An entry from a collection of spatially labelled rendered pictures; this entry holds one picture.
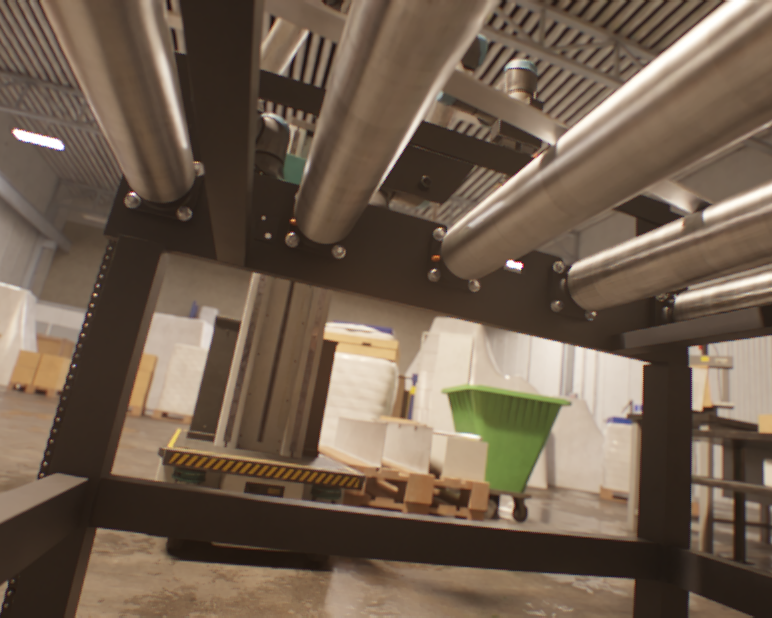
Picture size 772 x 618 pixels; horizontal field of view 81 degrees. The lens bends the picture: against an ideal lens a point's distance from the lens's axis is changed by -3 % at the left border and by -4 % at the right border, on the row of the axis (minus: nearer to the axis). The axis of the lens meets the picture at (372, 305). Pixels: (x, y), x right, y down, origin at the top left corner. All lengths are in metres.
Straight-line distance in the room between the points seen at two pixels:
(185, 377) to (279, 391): 7.01
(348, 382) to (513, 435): 1.51
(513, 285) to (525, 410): 2.46
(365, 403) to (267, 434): 2.28
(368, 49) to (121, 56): 0.26
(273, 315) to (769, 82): 1.79
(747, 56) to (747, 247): 0.38
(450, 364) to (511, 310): 3.63
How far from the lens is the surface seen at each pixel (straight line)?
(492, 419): 3.43
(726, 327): 1.02
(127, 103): 0.65
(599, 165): 0.61
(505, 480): 3.56
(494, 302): 1.05
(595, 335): 1.19
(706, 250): 0.86
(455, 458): 2.74
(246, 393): 1.93
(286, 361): 2.00
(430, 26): 0.42
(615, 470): 7.57
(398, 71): 0.46
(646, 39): 11.54
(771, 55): 0.50
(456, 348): 4.70
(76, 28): 0.56
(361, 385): 4.19
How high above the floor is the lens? 0.49
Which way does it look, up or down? 14 degrees up
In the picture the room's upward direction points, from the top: 9 degrees clockwise
